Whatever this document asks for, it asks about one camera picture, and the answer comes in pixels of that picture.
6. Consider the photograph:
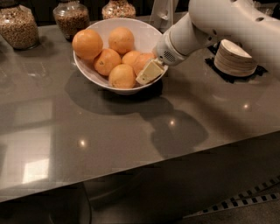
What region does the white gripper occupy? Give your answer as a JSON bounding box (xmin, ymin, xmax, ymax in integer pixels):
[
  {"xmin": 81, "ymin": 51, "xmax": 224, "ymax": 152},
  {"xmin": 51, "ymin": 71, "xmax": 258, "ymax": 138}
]
[{"xmin": 136, "ymin": 30, "xmax": 186, "ymax": 85}]

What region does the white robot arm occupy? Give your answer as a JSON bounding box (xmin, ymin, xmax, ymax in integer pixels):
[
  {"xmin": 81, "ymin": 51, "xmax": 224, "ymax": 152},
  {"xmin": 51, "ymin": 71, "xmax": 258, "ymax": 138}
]
[{"xmin": 153, "ymin": 0, "xmax": 280, "ymax": 79}]

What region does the small orange centre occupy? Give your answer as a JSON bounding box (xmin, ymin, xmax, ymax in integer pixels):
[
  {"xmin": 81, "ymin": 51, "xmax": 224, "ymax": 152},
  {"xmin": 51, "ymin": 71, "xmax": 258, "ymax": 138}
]
[{"xmin": 122, "ymin": 51, "xmax": 141, "ymax": 67}]

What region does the orange front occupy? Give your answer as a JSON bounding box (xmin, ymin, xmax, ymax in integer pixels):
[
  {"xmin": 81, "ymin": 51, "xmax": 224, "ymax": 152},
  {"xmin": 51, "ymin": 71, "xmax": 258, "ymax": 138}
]
[{"xmin": 108, "ymin": 64, "xmax": 136, "ymax": 89}]

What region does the white folded paper stand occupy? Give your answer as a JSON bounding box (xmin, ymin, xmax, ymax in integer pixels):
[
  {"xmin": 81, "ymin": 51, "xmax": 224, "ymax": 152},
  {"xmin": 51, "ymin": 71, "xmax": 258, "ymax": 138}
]
[{"xmin": 149, "ymin": 0, "xmax": 179, "ymax": 32}]

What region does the right glass cereal jar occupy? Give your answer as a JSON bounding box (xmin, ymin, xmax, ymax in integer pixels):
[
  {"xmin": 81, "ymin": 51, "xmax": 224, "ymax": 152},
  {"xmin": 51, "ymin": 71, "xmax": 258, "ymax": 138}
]
[{"xmin": 101, "ymin": 0, "xmax": 136, "ymax": 19}]

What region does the glass cereal jar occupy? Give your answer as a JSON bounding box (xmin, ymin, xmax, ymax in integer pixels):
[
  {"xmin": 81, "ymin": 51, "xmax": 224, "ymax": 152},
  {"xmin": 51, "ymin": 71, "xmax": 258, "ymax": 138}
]
[
  {"xmin": 52, "ymin": 0, "xmax": 90, "ymax": 41},
  {"xmin": 0, "ymin": 0, "xmax": 39, "ymax": 50},
  {"xmin": 101, "ymin": 0, "xmax": 136, "ymax": 19}
]

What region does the stack of white plates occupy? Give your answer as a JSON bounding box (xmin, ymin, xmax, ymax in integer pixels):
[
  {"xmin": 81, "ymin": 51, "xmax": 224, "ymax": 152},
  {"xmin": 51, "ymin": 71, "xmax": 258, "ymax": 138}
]
[{"xmin": 213, "ymin": 39, "xmax": 257, "ymax": 77}]

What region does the middle glass cereal jar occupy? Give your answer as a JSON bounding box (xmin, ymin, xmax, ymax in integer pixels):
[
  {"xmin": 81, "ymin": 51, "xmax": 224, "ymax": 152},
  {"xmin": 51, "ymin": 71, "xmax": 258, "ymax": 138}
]
[{"xmin": 52, "ymin": 0, "xmax": 90, "ymax": 41}]

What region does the black mat under plates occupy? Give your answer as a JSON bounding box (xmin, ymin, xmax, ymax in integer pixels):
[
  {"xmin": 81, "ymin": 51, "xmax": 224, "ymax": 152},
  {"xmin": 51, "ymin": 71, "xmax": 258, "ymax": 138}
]
[{"xmin": 205, "ymin": 57, "xmax": 267, "ymax": 83}]

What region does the left glass cereal jar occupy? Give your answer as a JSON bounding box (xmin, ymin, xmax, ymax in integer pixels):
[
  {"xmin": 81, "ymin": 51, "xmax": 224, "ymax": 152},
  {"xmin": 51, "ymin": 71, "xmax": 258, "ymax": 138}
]
[{"xmin": 0, "ymin": 0, "xmax": 39, "ymax": 50}]

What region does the black white striped tape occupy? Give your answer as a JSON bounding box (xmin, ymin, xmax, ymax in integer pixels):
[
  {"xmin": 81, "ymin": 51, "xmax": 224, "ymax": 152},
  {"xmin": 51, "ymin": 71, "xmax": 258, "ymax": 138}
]
[{"xmin": 186, "ymin": 176, "xmax": 280, "ymax": 218}]

